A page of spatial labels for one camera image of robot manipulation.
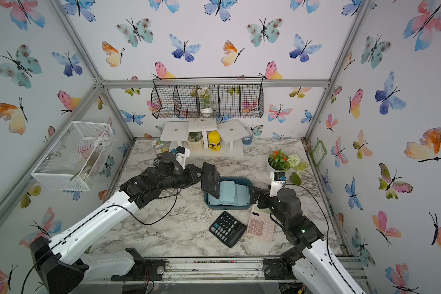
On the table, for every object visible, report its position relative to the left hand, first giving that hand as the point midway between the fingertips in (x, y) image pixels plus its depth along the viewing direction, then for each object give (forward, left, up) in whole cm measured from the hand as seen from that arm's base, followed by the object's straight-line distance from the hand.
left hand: (209, 172), depth 69 cm
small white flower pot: (+45, +4, +4) cm, 45 cm away
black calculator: (-1, 0, -3) cm, 4 cm away
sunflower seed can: (+34, +33, -22) cm, 52 cm away
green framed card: (+31, -62, -27) cm, 74 cm away
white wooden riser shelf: (+35, -7, -17) cm, 40 cm away
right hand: (-2, -20, -7) cm, 21 cm away
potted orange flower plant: (+15, -32, -13) cm, 37 cm away
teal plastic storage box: (+10, -14, -24) cm, 29 cm away
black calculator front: (-12, -6, -28) cm, 31 cm away
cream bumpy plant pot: (+37, +12, -22) cm, 45 cm away
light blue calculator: (+3, -8, -23) cm, 24 cm away
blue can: (+41, -20, -25) cm, 52 cm away
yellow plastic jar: (+35, 0, -19) cm, 40 cm away
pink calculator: (-11, -22, -28) cm, 37 cm away
